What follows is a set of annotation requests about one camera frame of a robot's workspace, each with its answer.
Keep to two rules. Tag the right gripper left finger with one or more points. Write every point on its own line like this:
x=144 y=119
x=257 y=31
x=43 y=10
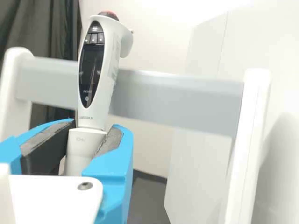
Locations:
x=14 y=149

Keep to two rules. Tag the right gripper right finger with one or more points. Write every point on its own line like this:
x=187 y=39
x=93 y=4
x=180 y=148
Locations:
x=116 y=177

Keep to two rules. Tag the pipette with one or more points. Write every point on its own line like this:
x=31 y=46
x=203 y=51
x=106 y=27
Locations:
x=98 y=93

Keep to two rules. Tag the white pipette stand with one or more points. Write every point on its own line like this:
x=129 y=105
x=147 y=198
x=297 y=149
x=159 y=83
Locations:
x=175 y=100

